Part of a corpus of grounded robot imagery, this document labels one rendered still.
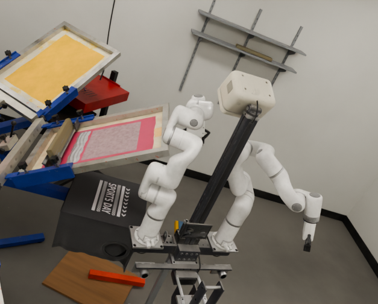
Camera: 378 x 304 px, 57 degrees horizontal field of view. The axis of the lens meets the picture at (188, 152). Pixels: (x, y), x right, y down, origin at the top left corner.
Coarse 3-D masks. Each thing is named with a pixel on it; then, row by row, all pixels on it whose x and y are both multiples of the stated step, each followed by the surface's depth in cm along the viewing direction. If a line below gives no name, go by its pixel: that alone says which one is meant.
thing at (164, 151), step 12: (144, 108) 216; (156, 108) 214; (168, 108) 208; (96, 120) 216; (108, 120) 216; (168, 120) 194; (48, 132) 213; (36, 156) 191; (120, 156) 169; (132, 156) 167; (144, 156) 167; (156, 156) 168; (72, 168) 169; (84, 168) 169; (96, 168) 170
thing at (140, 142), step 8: (128, 136) 194; (136, 136) 192; (144, 136) 190; (152, 136) 188; (96, 144) 193; (104, 144) 192; (112, 144) 190; (120, 144) 188; (128, 144) 186; (136, 144) 184; (144, 144) 182; (152, 144) 181; (64, 152) 193; (88, 152) 187; (96, 152) 185; (104, 152) 184; (112, 152) 182; (120, 152) 180; (128, 152) 179; (64, 160) 184; (80, 160) 181; (88, 160) 179
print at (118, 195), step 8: (104, 184) 224; (112, 184) 227; (96, 192) 215; (104, 192) 217; (112, 192) 220; (120, 192) 223; (128, 192) 226; (96, 200) 209; (104, 200) 211; (112, 200) 214; (120, 200) 216; (96, 208) 203; (104, 208) 206; (112, 208) 208; (120, 208) 210; (120, 216) 205
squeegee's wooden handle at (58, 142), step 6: (66, 120) 205; (66, 126) 200; (72, 126) 208; (60, 132) 191; (66, 132) 198; (54, 138) 186; (60, 138) 188; (66, 138) 196; (54, 144) 180; (60, 144) 186; (48, 150) 175; (54, 150) 178; (60, 150) 185
